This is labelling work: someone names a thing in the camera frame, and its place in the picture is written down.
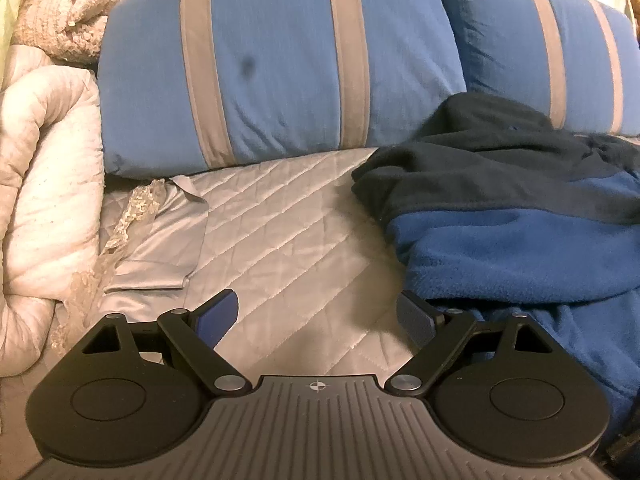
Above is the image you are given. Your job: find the blue and navy fleece garment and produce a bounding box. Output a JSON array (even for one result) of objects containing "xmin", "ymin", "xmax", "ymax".
[{"xmin": 351, "ymin": 92, "xmax": 640, "ymax": 433}]

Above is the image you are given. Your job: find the grey quilted bedspread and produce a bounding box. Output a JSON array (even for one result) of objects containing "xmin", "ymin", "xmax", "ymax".
[{"xmin": 0, "ymin": 147, "xmax": 418, "ymax": 476}]

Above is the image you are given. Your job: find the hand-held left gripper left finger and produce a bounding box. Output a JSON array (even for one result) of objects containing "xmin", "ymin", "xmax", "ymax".
[{"xmin": 77, "ymin": 290, "xmax": 252, "ymax": 395}]

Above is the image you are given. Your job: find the white padded quilt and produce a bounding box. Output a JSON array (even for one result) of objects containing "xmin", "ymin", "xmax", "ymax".
[{"xmin": 0, "ymin": 44, "xmax": 106, "ymax": 377}]

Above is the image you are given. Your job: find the grey satin lace-trimmed pillowcase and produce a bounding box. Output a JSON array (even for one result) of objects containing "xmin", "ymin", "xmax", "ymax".
[{"xmin": 50, "ymin": 176, "xmax": 210, "ymax": 356}]

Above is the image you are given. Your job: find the beige knitted blanket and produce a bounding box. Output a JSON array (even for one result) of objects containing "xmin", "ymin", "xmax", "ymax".
[{"xmin": 10, "ymin": 0, "xmax": 146, "ymax": 66}]

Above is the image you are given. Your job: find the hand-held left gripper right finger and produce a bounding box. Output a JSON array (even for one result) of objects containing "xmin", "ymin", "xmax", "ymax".
[{"xmin": 384, "ymin": 291, "xmax": 557, "ymax": 395}]

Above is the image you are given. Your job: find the small blue grey-striped pillow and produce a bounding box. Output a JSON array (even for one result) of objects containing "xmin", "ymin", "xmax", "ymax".
[{"xmin": 432, "ymin": 0, "xmax": 640, "ymax": 137}]

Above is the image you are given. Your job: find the green fleece blanket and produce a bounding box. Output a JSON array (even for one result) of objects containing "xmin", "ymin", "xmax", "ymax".
[{"xmin": 0, "ymin": 0, "xmax": 26, "ymax": 58}]

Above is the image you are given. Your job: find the large blue grey-striped pillow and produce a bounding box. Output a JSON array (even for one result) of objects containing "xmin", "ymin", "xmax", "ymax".
[{"xmin": 97, "ymin": 0, "xmax": 468, "ymax": 181}]

